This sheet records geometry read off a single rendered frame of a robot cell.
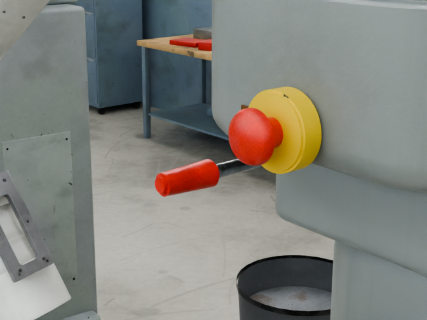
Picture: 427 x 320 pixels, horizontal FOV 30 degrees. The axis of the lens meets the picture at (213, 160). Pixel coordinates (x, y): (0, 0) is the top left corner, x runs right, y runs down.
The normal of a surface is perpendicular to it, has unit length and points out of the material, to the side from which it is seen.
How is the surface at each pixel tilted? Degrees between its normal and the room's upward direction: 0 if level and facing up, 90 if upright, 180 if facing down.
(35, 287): 60
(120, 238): 0
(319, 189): 90
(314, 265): 86
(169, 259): 0
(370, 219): 90
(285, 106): 90
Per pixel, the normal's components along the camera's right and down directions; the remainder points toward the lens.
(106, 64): 0.64, 0.22
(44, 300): 0.52, -0.28
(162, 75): -0.77, 0.18
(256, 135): -0.29, 0.10
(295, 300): 0.00, -0.96
